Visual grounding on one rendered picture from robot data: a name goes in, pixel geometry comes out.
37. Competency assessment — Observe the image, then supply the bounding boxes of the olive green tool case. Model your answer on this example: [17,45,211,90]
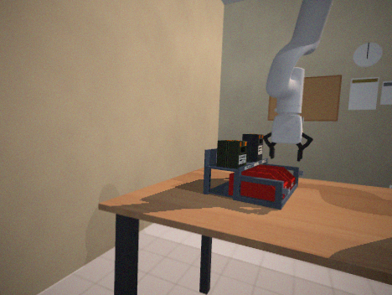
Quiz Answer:
[217,140,248,169]

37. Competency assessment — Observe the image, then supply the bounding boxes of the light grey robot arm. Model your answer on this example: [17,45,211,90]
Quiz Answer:
[266,0,333,115]

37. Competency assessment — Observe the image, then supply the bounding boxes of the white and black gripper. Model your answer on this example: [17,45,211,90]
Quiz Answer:
[263,114,313,162]

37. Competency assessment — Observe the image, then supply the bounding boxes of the dark grey tool case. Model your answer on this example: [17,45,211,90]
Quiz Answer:
[242,134,264,162]

